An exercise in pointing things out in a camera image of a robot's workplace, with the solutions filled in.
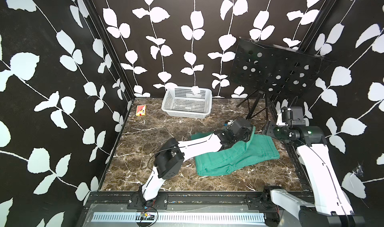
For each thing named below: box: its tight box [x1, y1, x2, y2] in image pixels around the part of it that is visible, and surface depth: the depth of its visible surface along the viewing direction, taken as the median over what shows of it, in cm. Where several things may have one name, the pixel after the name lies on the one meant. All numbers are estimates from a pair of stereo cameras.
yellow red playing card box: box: [136, 104, 146, 116], surface depth 113 cm
